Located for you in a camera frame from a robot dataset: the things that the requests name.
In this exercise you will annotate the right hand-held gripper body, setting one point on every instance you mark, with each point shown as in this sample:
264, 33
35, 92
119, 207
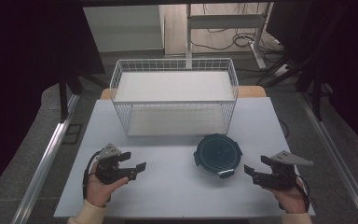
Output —
279, 174

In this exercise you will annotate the white power strip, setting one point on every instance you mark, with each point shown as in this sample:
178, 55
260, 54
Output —
282, 70

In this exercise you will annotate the white desk frame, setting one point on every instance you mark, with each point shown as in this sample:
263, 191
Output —
227, 21

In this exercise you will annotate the dark round container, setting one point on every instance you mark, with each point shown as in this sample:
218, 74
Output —
217, 154

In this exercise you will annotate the aluminium rail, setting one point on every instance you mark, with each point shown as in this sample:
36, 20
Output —
338, 155
48, 152

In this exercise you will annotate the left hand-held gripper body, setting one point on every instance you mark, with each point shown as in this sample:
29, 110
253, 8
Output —
108, 168

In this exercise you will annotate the person's right hand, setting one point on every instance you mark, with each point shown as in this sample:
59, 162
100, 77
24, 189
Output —
289, 199

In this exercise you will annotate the white cabinet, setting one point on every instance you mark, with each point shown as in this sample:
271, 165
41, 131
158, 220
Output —
124, 28

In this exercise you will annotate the black metal stand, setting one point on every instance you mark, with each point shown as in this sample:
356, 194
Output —
63, 99
316, 99

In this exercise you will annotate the wooden table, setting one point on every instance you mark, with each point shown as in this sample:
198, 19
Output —
251, 91

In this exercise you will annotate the dark curtain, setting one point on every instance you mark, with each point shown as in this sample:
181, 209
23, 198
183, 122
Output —
348, 62
21, 62

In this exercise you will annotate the person's left hand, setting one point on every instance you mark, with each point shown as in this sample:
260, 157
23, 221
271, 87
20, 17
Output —
101, 191

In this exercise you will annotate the black floor frame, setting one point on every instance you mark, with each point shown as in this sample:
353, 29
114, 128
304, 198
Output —
72, 133

